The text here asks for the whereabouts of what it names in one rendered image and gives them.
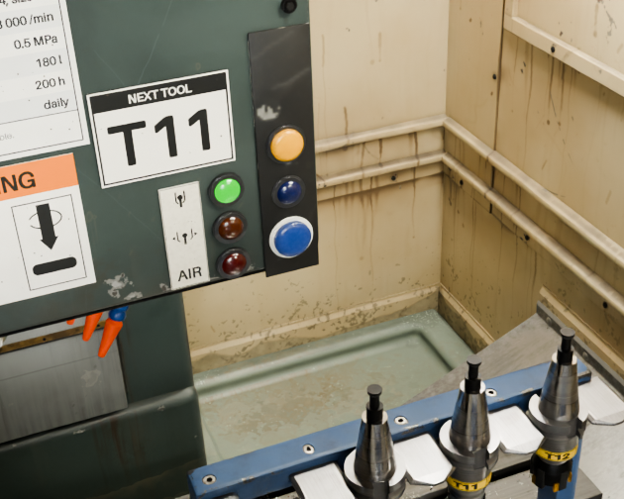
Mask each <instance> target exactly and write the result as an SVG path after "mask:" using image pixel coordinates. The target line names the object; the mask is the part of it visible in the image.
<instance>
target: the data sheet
mask: <svg viewBox="0 0 624 499"><path fill-rule="evenodd" d="M88 144H90V141H89V136H88V131H87V125H86V119H85V113H84V107H83V101H82V96H81V90H80V84H79V78H78V72H77V66H76V61H75V55H74V49H73V43H72V37H71V31H70V26H69V21H68V15H67V9H66V3H65V0H0V161H3V160H8V159H13V158H18V157H23V156H28V155H33V154H38V153H43V152H49V151H54V150H63V149H68V148H73V147H78V146H83V145H88Z"/></svg>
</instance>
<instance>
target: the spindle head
mask: <svg viewBox="0 0 624 499"><path fill-rule="evenodd" d="M65 3H66V9H67V15H68V21H69V26H70V31H71V37H72V43H73V49H74V55H75V61H76V66H77V72H78V78H79V84H80V90H81V96H82V101H83V107H84V113H85V119H86V125H87V131H88V136H89V141H90V144H88V145H83V146H78V147H73V148H68V149H63V150H54V151H49V152H43V153H38V154H33V155H28V156H23V157H18V158H13V159H8V160H3V161H0V167H2V166H7V165H12V164H17V163H22V162H27V161H32V160H37V159H42V158H47V157H52V156H57V155H62V154H67V153H72V154H73V159H74V165H75V170H76V176H77V181H78V187H79V192H80V198H81V203H82V208H83V214H84V219H85V225H86V230H87V236H88V240H89V246H90V251H91V257H92V262H93V268H94V273H95V279H96V282H94V283H90V284H86V285H82V286H77V287H73V288H69V289H65V290H61V291H57V292H53V293H49V294H45V295H41V296H37V297H33V298H28V299H24V300H20V301H16V302H12V303H7V304H3V305H0V338H2V337H6V336H10V335H14V334H18V333H22V332H26V331H29V330H33V329H37V328H41V327H45V326H49V325H53V324H57V323H61V322H65V321H69V320H73V319H77V318H81V317H85V316H89V315H93V314H97V313H101V312H105V311H109V310H113V309H118V308H122V307H126V306H130V305H134V304H138V303H142V302H146V301H150V300H154V299H157V298H161V297H165V296H169V295H173V294H177V293H181V292H185V291H189V290H193V289H197V288H201V287H205V286H209V285H213V284H217V283H221V282H225V281H229V280H233V279H229V278H225V277H223V276H221V275H220V273H219V272H218V270H217V267H216V263H217V259H218V257H219V256H220V254H221V253H222V252H223V251H224V250H227V249H229V248H242V249H244V250H246V251H247V252H248V254H249V255H250V258H251V264H250V267H249V269H248V270H247V271H246V272H245V273H244V274H243V275H242V276H240V277H238V278H241V277H245V276H249V275H253V274H257V273H261V272H265V265H264V252H263V238H262V225H261V212H260V187H259V173H258V160H257V147H256V133H255V123H254V110H253V96H252V84H251V71H250V57H249V44H248V33H252V32H258V31H263V30H269V29H275V28H281V27H287V26H292V25H298V24H304V23H309V32H310V56H311V80H312V105H313V129H314V104H313V79H312V55H311V31H310V6H309V0H65ZM221 69H228V76H229V87H230V99H231V110H232V122H233V133H234V145H235V156H236V160H233V161H228V162H223V163H219V164H214V165H209V166H205V167H200V168H195V169H190V170H186V171H181V172H176V173H172V174H168V175H163V176H158V177H154V178H149V179H144V180H139V181H135V182H130V183H125V184H121V185H116V186H111V187H106V188H102V186H101V180H100V174H99V168H98V163H97V157H96V151H95V145H94V140H93V134H92V128H91V122H90V116H89V110H88V104H87V98H86V94H91V93H96V92H102V91H107V90H113V89H118V88H124V87H129V86H135V85H140V84H145V83H151V82H156V81H162V80H167V79H172V78H177V77H183V76H188V75H194V74H199V73H205V72H210V71H216V70H221ZM314 153H315V129H314ZM226 172H232V173H235V174H237V175H239V176H240V177H241V178H242V180H243V182H244V185H245V191H244V194H243V196H242V198H241V199H240V200H239V201H238V202H237V203H236V204H234V205H232V206H229V207H220V206H218V205H216V204H214V203H213V202H212V200H211V199H210V197H209V186H210V184H211V182H212V181H213V179H214V178H215V177H217V176H218V175H220V174H222V173H226ZM315 177H316V153H315ZM196 181H198V182H199V189H200V198H201V207H202V216H203V225H204V234H205V243H206V251H207V261H208V270H209V279H210V281H206V282H202V283H198V284H194V285H190V286H186V287H182V288H178V289H174V290H171V284H170V277H169V270H168V262H167V255H166V247H165V240H164V233H163V225H162V218H161V210H160V204H159V197H158V191H159V190H160V189H164V188H168V187H173V186H178V185H182V184H187V183H192V182H196ZM227 211H238V212H240V213H242V214H243V215H244V216H245V218H246V219H247V222H248V228H247V231H246V233H245V234H244V236H243V237H242V238H241V239H240V240H238V241H237V242H235V243H232V244H223V243H221V242H219V241H218V240H217V239H216V238H215V236H214V234H213V224H214V222H215V220H216V219H217V218H218V217H219V216H220V215H221V214H223V213H225V212H227Z"/></svg>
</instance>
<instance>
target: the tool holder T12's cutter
mask: <svg viewBox="0 0 624 499"><path fill-rule="evenodd" d="M572 462H573V460H572V458H571V459H570V460H567V461H566V462H565V463H563V464H559V465H551V464H547V463H545V462H543V461H541V460H540V459H539V457H538V456H537V455H536V454H535V453H533V454H532V456H531V465H530V473H531V474H533V475H532V483H534V484H535V485H536V486H538V487H539V488H541V489H543V488H544V487H545V486H546V485H547V486H553V492H557V491H561V490H563V489H566V488H567V482H572Z"/></svg>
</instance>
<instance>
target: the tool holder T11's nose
mask: <svg viewBox="0 0 624 499"><path fill-rule="evenodd" d="M447 491H448V499H485V495H486V493H484V492H485V488H483V489H482V490H479V491H476V492H463V491H459V490H457V489H455V488H453V487H452V486H450V485H449V484H448V485H447Z"/></svg>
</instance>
